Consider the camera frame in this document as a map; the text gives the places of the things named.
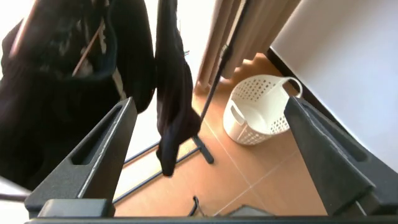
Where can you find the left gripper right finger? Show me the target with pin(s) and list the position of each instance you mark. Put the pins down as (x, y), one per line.
(342, 180)

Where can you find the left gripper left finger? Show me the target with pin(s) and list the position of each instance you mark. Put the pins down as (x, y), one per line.
(99, 186)

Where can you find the black garment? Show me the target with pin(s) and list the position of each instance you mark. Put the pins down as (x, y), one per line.
(174, 93)
(46, 118)

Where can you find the pink clothes hanger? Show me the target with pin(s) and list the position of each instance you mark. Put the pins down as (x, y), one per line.
(87, 51)

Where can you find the white laundry basket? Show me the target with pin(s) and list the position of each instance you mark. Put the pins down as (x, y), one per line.
(258, 124)

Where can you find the black clothes rack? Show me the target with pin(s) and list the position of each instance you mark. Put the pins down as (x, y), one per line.
(224, 56)

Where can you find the brown curtain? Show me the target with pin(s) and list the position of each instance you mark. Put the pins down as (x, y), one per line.
(258, 25)

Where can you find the window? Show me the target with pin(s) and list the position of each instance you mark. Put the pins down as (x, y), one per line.
(192, 25)

